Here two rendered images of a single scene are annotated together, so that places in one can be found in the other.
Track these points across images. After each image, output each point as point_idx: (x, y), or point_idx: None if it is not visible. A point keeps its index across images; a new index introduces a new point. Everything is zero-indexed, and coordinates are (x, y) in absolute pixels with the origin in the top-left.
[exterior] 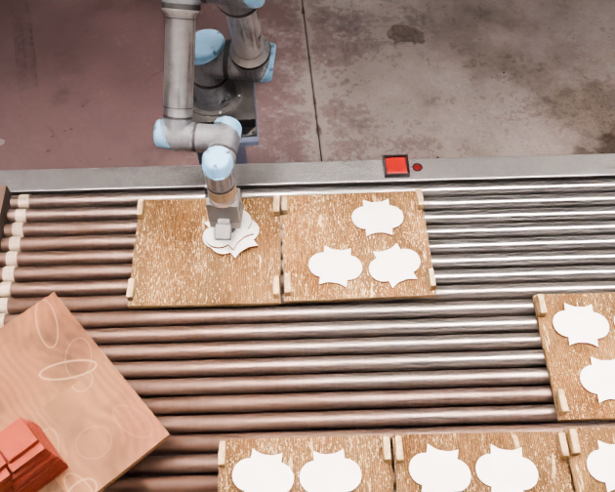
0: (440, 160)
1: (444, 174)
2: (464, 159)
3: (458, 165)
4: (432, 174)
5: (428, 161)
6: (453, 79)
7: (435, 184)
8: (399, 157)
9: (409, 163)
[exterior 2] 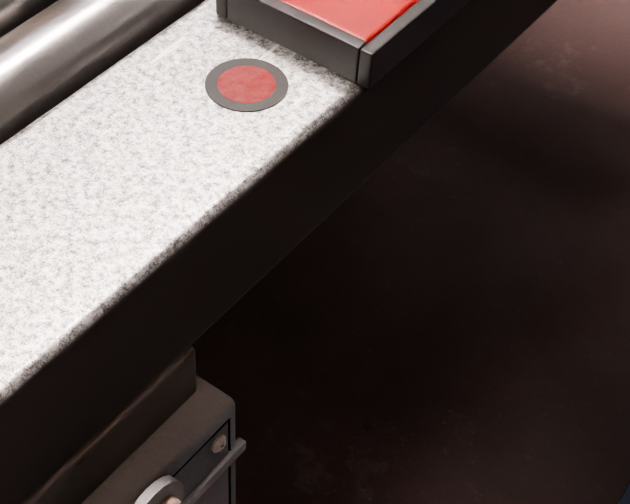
0: (165, 219)
1: (42, 161)
2: (14, 350)
3: (12, 277)
4: (112, 112)
5: (232, 156)
6: None
7: (33, 80)
8: (387, 20)
9: (313, 72)
